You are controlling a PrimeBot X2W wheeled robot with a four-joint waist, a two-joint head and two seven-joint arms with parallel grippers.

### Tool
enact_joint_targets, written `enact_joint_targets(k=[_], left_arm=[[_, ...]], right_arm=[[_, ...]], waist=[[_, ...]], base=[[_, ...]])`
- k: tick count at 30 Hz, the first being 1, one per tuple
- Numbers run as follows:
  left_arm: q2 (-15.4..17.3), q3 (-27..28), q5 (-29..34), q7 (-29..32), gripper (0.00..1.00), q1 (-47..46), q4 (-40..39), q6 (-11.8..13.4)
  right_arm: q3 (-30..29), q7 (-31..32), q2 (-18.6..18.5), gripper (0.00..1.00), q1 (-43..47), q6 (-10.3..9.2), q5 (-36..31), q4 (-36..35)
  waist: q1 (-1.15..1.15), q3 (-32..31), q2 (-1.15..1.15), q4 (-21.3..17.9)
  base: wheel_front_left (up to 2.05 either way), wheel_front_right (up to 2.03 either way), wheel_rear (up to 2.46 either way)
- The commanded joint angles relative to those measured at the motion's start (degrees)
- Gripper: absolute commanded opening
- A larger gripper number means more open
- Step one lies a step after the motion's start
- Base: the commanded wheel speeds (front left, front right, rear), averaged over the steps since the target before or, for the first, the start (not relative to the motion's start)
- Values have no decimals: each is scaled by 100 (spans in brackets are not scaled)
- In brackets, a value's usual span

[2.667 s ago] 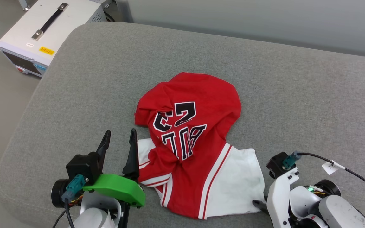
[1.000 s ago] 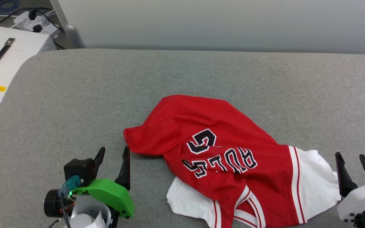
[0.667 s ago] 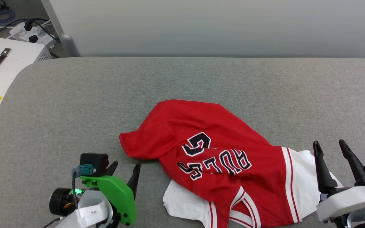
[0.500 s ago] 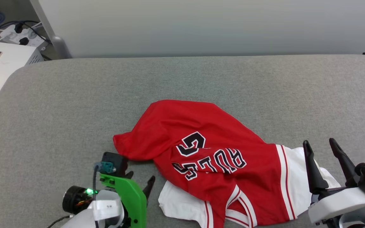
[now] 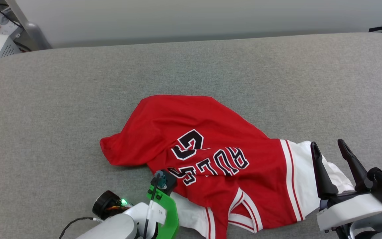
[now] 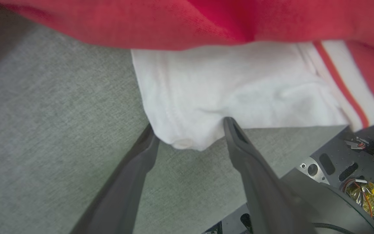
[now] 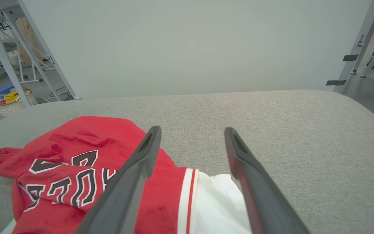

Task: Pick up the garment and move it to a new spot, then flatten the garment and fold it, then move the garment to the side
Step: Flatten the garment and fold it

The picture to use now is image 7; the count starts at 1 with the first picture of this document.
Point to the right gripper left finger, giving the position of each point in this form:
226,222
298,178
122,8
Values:
128,188

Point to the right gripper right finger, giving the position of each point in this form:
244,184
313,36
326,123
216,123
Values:
258,195

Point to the red white basketball shirt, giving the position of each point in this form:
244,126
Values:
86,143

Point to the black tape strip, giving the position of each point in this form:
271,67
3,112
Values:
350,58
335,82

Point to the white wicker laundry basket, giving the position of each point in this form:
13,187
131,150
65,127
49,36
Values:
11,109

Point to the white backdrop panel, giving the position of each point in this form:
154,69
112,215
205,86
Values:
190,45

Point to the blue box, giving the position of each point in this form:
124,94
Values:
4,88

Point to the grey panel frame leg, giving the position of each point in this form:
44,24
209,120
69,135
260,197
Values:
46,48
365,32

